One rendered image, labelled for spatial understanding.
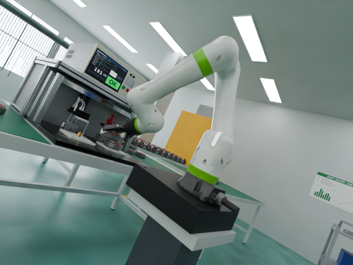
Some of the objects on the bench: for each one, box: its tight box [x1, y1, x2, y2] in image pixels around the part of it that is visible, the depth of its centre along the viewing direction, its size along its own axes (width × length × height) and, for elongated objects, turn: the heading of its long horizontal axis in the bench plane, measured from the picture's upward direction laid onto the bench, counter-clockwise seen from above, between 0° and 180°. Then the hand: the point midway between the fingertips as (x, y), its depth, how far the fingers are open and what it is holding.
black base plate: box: [25, 115, 150, 167], centre depth 128 cm, size 47×64×2 cm
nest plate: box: [59, 128, 96, 146], centre depth 117 cm, size 15×15×1 cm
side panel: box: [9, 62, 49, 118], centre depth 128 cm, size 28×3×32 cm, turn 132°
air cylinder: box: [60, 120, 78, 133], centre depth 127 cm, size 5×8×6 cm
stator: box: [104, 139, 122, 151], centre depth 136 cm, size 11×11×4 cm
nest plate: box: [96, 141, 127, 156], centre depth 136 cm, size 15×15×1 cm
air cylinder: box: [94, 133, 109, 143], centre depth 145 cm, size 5×8×6 cm
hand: (111, 133), depth 123 cm, fingers closed on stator, 11 cm apart
